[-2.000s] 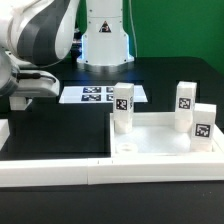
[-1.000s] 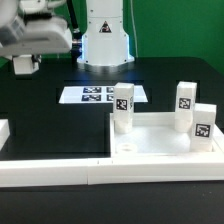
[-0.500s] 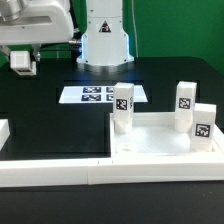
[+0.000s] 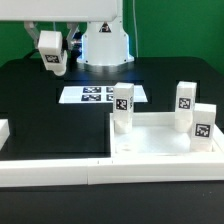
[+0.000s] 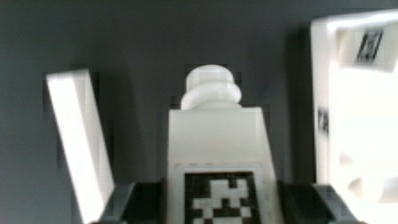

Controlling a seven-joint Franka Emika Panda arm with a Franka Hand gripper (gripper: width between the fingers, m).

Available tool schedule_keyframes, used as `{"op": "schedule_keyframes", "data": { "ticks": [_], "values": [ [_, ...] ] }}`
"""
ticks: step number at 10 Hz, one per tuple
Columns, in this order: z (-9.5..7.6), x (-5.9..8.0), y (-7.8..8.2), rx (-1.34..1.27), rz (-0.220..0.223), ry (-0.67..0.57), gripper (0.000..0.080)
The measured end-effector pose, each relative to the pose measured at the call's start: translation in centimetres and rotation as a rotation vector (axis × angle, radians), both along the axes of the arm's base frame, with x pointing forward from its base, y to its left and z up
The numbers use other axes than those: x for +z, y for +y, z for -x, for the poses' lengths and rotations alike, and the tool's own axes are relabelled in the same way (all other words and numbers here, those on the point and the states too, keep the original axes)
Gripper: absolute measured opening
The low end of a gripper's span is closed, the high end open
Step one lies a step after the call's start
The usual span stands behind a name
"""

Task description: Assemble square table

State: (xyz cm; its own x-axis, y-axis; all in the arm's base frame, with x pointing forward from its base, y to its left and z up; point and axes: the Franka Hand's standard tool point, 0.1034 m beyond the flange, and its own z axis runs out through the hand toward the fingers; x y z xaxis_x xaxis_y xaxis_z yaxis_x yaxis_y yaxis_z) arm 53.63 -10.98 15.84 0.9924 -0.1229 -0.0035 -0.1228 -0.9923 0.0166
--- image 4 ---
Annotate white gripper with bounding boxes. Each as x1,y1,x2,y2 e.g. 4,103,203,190
0,0,119,50

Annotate white square tabletop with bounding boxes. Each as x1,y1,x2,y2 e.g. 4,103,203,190
110,112,224,158

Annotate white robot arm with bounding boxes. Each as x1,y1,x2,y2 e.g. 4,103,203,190
0,0,134,76

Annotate white marker sheet with tags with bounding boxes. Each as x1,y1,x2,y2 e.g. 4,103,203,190
58,85,149,104

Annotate white U-shaped obstacle fence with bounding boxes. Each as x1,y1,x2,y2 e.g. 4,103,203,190
0,119,224,188

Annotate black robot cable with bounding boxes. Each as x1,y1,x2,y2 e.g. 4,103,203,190
22,31,83,61

